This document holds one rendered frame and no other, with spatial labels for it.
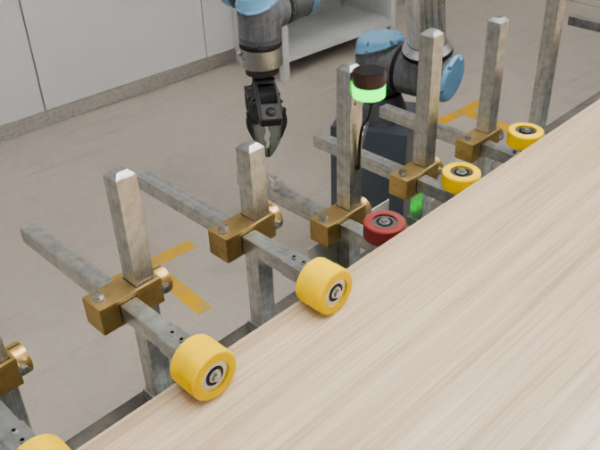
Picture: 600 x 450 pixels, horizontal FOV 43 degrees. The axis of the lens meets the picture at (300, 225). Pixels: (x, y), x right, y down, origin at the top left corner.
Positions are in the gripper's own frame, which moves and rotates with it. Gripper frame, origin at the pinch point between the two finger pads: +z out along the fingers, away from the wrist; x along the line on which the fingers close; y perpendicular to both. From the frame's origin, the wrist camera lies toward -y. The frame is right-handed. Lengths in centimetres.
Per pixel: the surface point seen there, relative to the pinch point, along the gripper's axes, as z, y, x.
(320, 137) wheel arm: 2.8, 9.3, -14.3
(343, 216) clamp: 1.2, -27.9, -9.8
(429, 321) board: -2, -65, -14
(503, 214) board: -2, -40, -38
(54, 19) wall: 37, 229, 64
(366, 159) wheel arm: 3.1, -3.4, -22.1
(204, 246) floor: 88, 94, 13
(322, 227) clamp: 1.6, -29.8, -5.1
